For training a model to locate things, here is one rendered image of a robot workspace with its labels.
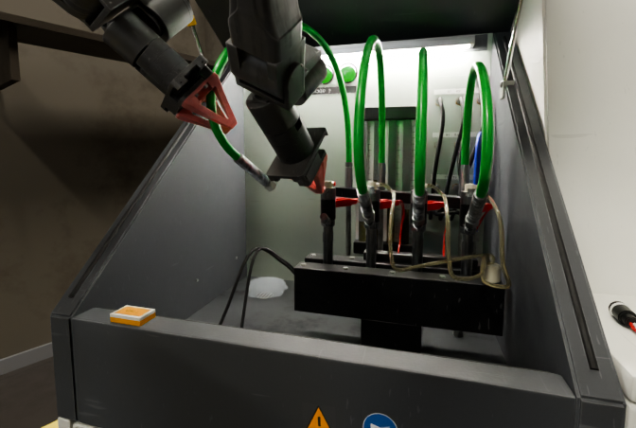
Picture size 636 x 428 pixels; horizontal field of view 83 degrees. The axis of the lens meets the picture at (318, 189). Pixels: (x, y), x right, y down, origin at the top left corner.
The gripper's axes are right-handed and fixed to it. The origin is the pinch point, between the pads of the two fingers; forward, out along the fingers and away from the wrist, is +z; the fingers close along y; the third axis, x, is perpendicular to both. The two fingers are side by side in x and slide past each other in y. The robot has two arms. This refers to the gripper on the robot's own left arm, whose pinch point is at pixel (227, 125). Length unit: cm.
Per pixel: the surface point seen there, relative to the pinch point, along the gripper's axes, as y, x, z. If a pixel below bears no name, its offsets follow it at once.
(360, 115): -17.1, -6.0, 11.1
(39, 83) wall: 186, -26, -83
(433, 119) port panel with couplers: 3, -38, 34
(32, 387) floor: 189, 96, 20
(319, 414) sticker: -14.3, 25.9, 28.5
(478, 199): -22.9, -6.2, 29.6
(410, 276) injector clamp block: -8.6, 2.1, 37.0
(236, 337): -6.9, 24.1, 17.6
